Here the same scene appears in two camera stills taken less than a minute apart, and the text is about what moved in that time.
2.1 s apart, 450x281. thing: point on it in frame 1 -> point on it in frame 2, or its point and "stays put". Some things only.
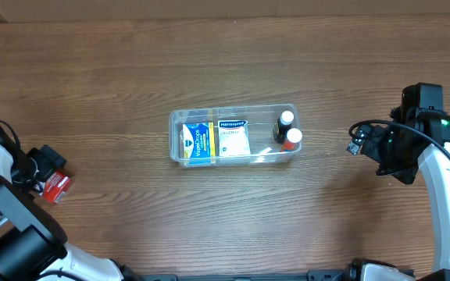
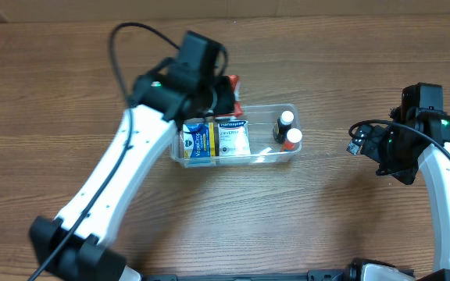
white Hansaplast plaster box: x=233 y=137 stays put
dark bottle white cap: x=281 y=127 stays put
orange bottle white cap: x=294 y=136 stays put
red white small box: x=56 y=186 -> x=238 y=109
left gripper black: x=44 y=168 -> x=225 y=100
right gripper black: x=406 y=170 stays put
